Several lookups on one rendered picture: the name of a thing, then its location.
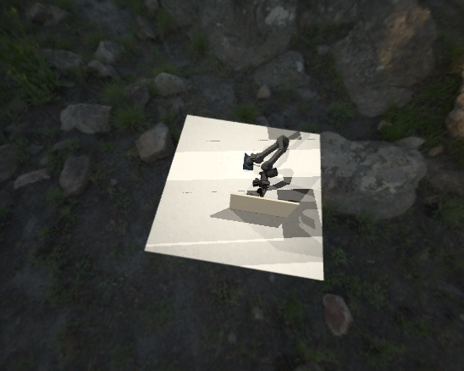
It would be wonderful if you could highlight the beige wall panel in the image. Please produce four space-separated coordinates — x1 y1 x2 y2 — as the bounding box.
229 192 299 218

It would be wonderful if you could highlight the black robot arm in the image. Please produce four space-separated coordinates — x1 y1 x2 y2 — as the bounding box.
245 135 290 187

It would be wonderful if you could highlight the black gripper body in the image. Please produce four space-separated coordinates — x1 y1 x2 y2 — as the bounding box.
257 177 270 191

